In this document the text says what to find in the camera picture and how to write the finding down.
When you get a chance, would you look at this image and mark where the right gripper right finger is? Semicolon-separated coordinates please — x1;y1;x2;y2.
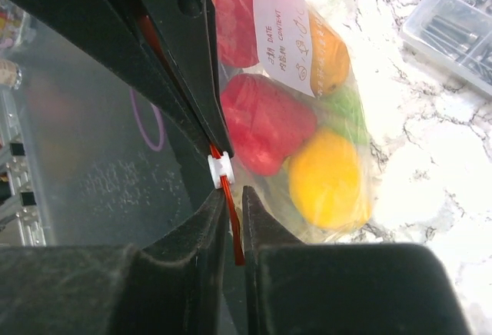
242;187;470;334

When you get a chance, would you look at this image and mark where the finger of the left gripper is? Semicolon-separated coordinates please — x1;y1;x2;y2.
141;0;234;154

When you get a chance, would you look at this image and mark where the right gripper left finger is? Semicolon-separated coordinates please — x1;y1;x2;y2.
1;191;227;334

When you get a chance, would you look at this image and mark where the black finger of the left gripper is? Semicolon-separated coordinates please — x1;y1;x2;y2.
10;0;209;156

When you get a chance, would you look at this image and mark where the red toy bell pepper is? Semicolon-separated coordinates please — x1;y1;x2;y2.
221;74;317;176

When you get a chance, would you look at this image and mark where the clear zip top bag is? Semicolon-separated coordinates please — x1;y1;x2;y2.
138;0;380;267

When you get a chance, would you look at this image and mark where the red toy apple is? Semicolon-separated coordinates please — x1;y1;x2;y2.
213;0;259;68

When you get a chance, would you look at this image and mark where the yellow toy lemon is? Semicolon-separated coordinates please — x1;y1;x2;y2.
288;128;371;231

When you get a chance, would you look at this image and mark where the yellow toy orange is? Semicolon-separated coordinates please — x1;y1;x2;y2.
309;9;351;96

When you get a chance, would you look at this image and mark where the clear plastic packet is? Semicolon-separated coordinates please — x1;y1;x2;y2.
401;0;491;96

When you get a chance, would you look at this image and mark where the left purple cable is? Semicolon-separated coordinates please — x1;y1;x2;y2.
129;88;166;151

